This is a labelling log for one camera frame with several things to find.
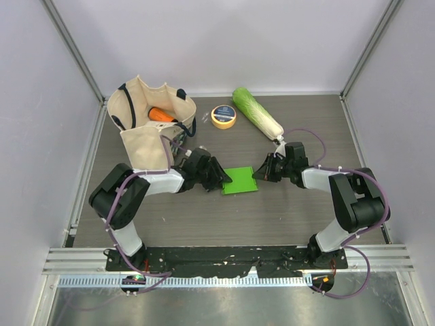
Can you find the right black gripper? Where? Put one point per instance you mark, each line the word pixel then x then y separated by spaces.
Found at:
pixel 266 172

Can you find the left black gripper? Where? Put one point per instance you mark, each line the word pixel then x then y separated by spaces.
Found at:
pixel 218 176

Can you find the green paper box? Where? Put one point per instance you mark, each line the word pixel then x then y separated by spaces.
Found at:
pixel 242 181

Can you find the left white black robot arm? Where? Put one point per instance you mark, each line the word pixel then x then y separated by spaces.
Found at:
pixel 118 197

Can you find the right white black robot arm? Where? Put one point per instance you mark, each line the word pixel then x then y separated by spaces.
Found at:
pixel 360 205

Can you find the napa cabbage toy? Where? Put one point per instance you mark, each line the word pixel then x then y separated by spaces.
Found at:
pixel 257 114

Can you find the yellow masking tape roll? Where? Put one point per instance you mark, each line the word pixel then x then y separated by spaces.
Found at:
pixel 223 117

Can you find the orange bottle in bag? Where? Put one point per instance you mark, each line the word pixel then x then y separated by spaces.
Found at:
pixel 159 115

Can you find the beige canvas tote bag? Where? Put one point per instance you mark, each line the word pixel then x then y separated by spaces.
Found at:
pixel 146 141

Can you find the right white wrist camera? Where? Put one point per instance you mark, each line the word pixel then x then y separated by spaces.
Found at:
pixel 280 146

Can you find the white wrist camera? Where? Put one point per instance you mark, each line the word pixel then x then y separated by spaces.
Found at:
pixel 200 151
pixel 280 146

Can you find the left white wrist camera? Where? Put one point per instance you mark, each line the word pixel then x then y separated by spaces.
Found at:
pixel 200 151

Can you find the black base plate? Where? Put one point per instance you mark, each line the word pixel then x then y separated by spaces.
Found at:
pixel 225 262

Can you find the white slotted cable duct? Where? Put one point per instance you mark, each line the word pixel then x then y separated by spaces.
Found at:
pixel 135 281

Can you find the aluminium frame rail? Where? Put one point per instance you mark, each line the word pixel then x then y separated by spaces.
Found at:
pixel 75 261

